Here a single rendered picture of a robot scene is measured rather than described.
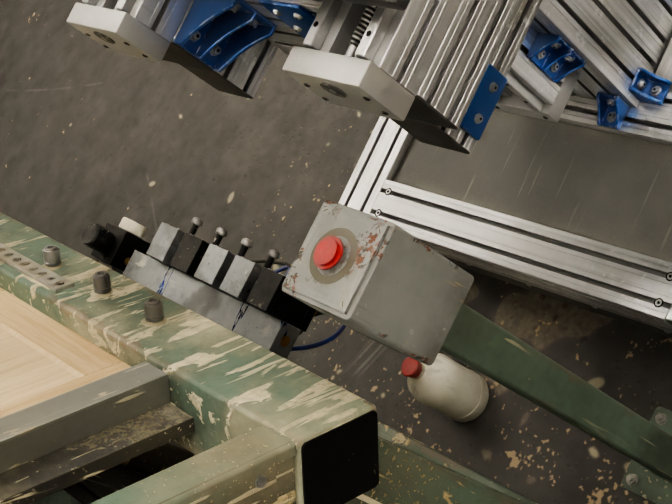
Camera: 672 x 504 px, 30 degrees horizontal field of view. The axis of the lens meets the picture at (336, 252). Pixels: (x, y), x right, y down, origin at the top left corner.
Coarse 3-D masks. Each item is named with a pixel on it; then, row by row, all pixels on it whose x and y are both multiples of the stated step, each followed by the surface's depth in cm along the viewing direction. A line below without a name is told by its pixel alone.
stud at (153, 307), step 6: (150, 300) 165; (156, 300) 165; (144, 306) 164; (150, 306) 164; (156, 306) 164; (162, 306) 165; (150, 312) 164; (156, 312) 164; (162, 312) 165; (150, 318) 165; (156, 318) 165; (162, 318) 165
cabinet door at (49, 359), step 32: (0, 288) 186; (0, 320) 175; (32, 320) 175; (0, 352) 167; (32, 352) 166; (64, 352) 165; (96, 352) 165; (0, 384) 158; (32, 384) 158; (64, 384) 157; (0, 416) 150
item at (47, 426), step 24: (96, 384) 152; (120, 384) 152; (144, 384) 152; (168, 384) 154; (48, 408) 147; (72, 408) 147; (96, 408) 148; (120, 408) 150; (144, 408) 153; (0, 432) 142; (24, 432) 142; (48, 432) 144; (72, 432) 147; (96, 432) 149; (0, 456) 141; (24, 456) 143
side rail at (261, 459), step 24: (264, 432) 138; (216, 456) 134; (240, 456) 134; (264, 456) 134; (288, 456) 136; (144, 480) 130; (168, 480) 130; (192, 480) 130; (216, 480) 130; (240, 480) 132; (264, 480) 134; (288, 480) 137
